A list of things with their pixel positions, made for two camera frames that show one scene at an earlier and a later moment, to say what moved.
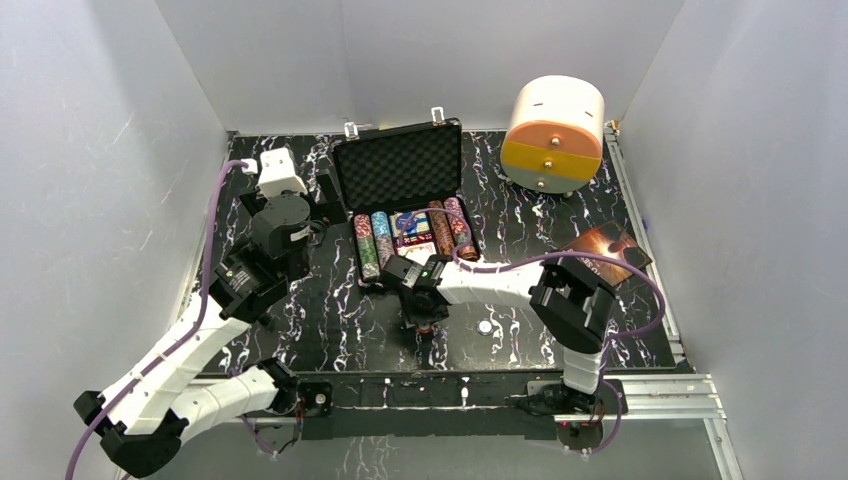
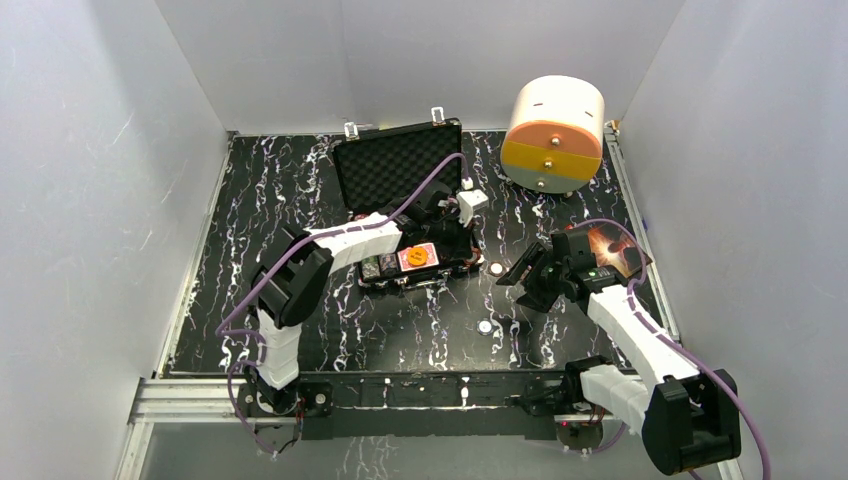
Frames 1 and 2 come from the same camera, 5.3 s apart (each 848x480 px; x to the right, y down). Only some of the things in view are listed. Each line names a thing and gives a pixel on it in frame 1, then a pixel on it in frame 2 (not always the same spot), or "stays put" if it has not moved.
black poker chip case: x=403 y=189 stays put
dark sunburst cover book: x=611 y=242 stays put
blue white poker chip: x=484 y=326 stays put
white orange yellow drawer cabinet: x=553 y=140 stays put
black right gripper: x=413 y=316 to x=529 y=258
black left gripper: x=324 y=192 to x=444 y=216
